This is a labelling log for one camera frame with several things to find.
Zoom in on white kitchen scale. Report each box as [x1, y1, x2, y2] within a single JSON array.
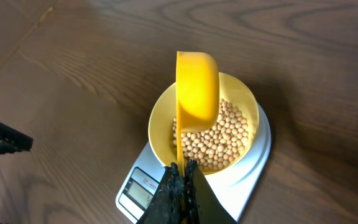
[[115, 107, 272, 223]]

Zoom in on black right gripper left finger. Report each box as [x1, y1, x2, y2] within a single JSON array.
[[137, 162, 185, 224]]

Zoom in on yellow bowl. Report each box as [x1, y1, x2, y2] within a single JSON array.
[[148, 73, 260, 175]]

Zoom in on yellow measuring scoop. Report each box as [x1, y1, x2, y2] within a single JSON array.
[[175, 50, 220, 178]]

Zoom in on soybeans in bowl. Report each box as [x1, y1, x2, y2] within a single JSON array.
[[172, 98, 249, 172]]

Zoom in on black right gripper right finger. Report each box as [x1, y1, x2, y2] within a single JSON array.
[[185, 160, 237, 224]]

